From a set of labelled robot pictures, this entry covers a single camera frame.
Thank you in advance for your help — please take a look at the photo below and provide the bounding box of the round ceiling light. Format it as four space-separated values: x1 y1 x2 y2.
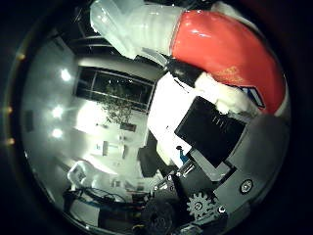
59 68 73 83
50 105 66 120
50 127 65 140

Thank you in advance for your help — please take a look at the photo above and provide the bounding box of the red spray bottle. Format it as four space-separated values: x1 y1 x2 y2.
89 0 289 116

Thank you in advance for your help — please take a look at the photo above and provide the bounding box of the green leafy plant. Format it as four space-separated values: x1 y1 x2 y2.
97 82 138 126

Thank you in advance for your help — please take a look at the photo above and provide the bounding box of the dark framed window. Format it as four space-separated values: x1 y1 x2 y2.
73 66 156 112

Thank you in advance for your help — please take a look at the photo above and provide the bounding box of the dark plant pot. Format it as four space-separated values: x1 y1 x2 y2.
119 121 138 133

